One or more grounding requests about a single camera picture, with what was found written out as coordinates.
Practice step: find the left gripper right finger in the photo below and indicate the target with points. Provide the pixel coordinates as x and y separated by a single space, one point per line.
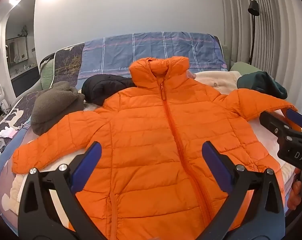
253 208

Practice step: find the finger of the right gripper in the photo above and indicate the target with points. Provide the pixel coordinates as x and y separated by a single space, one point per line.
294 117

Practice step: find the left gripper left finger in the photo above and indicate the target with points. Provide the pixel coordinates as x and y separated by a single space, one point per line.
38 217

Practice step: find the orange puffer jacket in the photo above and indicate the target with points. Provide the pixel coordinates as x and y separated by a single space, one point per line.
153 142

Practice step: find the right hand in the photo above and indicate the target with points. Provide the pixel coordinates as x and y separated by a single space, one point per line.
294 198

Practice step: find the patterned bed sheet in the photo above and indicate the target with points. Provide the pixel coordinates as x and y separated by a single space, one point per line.
15 128

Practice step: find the dark green garment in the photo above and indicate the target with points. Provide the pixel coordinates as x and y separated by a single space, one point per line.
263 83

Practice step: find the grey pleated curtain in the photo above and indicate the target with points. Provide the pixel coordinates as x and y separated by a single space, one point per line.
278 40

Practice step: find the green pillow right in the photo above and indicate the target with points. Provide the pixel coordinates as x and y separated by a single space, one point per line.
244 68

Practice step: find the green pillow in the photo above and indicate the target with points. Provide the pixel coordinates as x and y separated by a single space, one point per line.
244 68
47 71

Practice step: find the cream fleece blanket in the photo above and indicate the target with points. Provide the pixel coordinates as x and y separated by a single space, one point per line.
223 81

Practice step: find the pink white socks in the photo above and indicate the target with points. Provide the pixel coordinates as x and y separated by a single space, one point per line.
8 132

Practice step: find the brown fleece garment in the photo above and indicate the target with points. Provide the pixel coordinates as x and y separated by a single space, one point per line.
53 104

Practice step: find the white bear figurine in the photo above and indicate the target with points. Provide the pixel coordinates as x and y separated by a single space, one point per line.
3 103

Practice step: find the pink quilted jacket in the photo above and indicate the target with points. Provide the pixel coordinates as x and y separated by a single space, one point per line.
190 75

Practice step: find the black floor lamp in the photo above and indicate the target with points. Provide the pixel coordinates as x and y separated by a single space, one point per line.
254 10

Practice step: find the black puffer jacket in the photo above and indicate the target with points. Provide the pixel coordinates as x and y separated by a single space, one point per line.
98 88

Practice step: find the green pillow left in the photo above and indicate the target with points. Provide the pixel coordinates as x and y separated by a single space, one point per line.
47 71

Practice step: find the dark floral pillow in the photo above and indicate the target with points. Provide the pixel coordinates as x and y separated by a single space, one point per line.
67 63

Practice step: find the blue plaid pillow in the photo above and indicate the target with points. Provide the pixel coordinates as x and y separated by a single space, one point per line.
114 55

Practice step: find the arched wall mirror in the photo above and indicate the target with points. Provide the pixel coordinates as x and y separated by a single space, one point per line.
20 47

